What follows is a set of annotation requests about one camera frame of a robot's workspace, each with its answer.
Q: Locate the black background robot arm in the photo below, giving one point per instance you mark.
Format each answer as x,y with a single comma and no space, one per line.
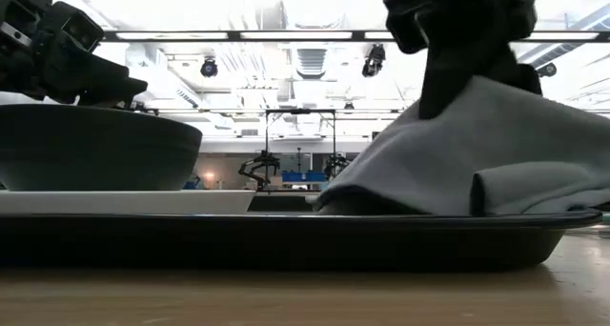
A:
336,164
259,166

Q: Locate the silver ventilation duct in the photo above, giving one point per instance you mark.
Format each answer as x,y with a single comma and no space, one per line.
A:
311,61

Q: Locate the grey cloth napkin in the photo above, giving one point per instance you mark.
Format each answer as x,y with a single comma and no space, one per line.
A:
429,173

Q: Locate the dark grey bowl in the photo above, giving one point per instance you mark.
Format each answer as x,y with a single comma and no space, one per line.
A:
95,149

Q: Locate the black background rig frame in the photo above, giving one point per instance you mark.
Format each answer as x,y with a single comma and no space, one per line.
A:
300,111

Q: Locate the blue storage bin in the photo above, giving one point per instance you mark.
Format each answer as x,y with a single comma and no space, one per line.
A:
305,177

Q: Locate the black ceiling-hung camera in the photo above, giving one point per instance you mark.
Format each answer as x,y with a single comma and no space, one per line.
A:
547,69
374,60
209,67

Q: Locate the black plastic serving tray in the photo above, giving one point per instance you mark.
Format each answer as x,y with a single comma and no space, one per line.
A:
286,242

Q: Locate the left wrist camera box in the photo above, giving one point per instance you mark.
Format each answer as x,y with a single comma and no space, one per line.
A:
81,28

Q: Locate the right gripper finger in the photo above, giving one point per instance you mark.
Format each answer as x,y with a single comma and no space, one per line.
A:
443,78

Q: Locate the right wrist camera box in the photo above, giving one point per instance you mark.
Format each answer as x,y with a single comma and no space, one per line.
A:
405,21

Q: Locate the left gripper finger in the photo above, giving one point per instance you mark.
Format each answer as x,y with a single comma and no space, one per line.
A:
112,65
105,91

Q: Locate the black overhead light beam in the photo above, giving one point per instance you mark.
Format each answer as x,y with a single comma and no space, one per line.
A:
233,35

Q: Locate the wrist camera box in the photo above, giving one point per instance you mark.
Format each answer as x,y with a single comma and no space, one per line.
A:
81,28
405,21

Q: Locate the white round plate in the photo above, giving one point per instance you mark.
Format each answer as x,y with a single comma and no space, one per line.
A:
119,202

